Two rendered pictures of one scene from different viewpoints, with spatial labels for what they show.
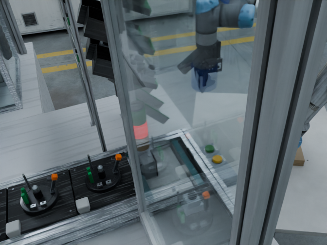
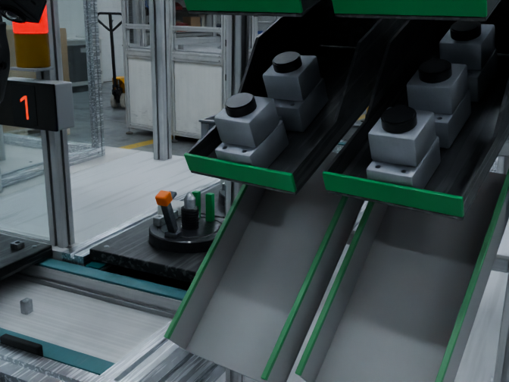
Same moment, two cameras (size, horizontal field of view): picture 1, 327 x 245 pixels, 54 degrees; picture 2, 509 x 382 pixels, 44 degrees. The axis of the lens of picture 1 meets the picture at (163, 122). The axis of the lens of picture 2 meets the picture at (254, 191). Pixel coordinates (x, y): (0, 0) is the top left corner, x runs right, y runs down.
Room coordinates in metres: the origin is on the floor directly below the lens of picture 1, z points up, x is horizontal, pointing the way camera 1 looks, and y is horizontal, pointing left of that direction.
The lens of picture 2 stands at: (1.65, -0.40, 1.36)
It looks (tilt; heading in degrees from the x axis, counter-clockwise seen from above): 17 degrees down; 134
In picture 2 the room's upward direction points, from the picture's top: 1 degrees clockwise
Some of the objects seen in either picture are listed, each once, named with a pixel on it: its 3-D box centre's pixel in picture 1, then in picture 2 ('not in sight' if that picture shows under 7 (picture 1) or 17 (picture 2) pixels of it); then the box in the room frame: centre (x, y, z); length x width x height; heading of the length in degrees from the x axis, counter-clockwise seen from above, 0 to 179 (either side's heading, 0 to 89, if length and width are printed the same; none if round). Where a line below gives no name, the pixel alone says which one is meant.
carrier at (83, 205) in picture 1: (101, 172); (190, 214); (0.87, 0.26, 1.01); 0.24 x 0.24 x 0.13; 18
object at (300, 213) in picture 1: (263, 148); not in sight; (1.10, -0.47, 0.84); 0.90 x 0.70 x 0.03; 169
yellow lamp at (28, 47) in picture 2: not in sight; (32, 50); (0.73, 0.07, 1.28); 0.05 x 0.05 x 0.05
